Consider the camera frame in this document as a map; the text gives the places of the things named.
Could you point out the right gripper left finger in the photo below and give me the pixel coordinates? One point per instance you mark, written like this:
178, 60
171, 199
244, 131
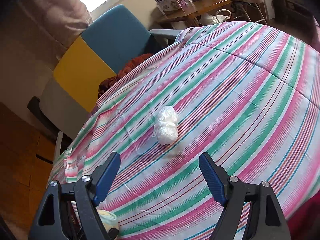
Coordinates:
69, 211

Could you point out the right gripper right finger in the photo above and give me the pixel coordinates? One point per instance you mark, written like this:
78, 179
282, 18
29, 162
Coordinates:
265, 219

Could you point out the cream knitted sock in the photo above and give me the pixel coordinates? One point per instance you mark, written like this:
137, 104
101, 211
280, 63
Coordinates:
108, 219

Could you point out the wooden wardrobe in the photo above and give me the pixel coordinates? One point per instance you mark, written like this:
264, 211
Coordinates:
23, 174

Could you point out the striped pink green bedspread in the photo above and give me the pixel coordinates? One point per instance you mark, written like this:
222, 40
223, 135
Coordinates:
247, 94

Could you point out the dark red cloth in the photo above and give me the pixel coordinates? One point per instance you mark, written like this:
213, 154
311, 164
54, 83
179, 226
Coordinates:
132, 64

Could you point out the grey yellow blue headboard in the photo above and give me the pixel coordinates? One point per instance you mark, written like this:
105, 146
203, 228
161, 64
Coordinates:
100, 52

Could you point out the pink striped curtain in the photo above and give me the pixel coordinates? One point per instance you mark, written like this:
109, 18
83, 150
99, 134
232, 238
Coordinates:
62, 21

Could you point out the wooden side table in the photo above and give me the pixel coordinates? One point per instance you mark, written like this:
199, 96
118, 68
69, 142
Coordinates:
190, 13

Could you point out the white product box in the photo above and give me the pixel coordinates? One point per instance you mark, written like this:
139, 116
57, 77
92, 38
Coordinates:
168, 6

